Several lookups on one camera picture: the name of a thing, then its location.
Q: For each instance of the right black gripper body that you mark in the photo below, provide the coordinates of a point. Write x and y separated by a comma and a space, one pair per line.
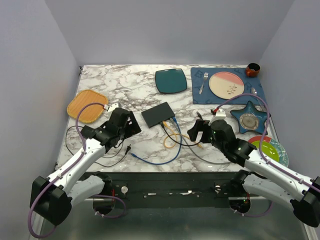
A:
216, 143

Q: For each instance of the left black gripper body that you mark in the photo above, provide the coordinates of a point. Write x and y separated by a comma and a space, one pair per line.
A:
121, 133

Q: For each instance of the black network switch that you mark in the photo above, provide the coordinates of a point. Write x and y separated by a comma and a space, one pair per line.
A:
157, 114

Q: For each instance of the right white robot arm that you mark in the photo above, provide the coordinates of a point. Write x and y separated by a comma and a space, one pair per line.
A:
263, 176

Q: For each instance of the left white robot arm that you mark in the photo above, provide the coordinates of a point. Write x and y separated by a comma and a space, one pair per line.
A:
54, 196

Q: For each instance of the blue star-shaped dish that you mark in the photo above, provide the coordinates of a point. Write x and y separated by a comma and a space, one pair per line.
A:
250, 119

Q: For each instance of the pink and cream plate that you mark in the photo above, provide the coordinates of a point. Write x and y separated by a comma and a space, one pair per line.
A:
226, 85

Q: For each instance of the lime green plate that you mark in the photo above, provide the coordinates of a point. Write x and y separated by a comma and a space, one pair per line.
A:
270, 151

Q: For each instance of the blue placemat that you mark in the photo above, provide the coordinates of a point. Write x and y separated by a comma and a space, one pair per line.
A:
207, 97

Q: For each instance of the silver fork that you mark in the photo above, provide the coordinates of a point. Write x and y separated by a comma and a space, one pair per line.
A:
205, 77

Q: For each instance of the teal square plate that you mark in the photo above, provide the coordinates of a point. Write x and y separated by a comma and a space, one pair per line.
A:
170, 81

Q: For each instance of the red and teal plate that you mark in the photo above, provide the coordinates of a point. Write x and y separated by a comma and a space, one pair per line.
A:
283, 156

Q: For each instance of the brown lacquer cup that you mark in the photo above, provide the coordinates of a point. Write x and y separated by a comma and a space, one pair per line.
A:
252, 70

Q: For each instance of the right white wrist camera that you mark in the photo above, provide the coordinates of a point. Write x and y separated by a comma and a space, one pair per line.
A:
218, 114

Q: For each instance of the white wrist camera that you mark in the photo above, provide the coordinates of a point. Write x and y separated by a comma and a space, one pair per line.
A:
218, 114
112, 107

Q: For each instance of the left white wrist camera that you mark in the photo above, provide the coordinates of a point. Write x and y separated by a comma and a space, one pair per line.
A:
112, 107

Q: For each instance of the black mounting base plate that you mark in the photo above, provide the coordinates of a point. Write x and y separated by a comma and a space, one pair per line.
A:
141, 190

